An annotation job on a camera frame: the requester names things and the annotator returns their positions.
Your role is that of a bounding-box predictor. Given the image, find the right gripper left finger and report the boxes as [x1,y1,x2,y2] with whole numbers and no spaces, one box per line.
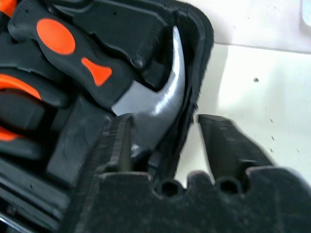
[65,114,135,233]

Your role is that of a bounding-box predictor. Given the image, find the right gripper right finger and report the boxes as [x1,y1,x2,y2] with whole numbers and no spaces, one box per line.
[197,114,280,185]

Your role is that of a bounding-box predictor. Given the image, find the black tool case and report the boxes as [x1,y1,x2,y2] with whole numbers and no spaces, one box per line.
[0,0,215,233]

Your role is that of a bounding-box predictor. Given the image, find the beige table cloth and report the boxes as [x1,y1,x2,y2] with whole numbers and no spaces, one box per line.
[200,0,311,53]

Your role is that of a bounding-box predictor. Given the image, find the orange black tape measure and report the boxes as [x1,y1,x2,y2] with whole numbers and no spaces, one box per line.
[0,0,19,19]

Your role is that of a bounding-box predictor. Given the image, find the claw hammer black orange handle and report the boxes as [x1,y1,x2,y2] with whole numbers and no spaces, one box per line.
[7,0,189,159]

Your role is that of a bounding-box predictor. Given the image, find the orange handled pliers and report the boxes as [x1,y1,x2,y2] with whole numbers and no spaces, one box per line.
[0,72,71,161]

